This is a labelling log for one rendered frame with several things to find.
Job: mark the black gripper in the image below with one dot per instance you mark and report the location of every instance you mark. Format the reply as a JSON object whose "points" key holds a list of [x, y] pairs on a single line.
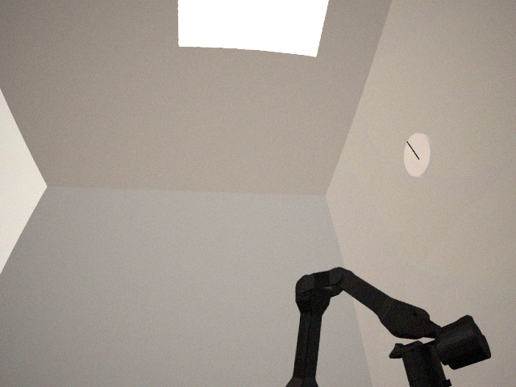
{"points": [[434, 381]]}

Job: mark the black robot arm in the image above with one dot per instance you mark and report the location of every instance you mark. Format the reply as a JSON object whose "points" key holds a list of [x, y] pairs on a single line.
{"points": [[458, 344]]}

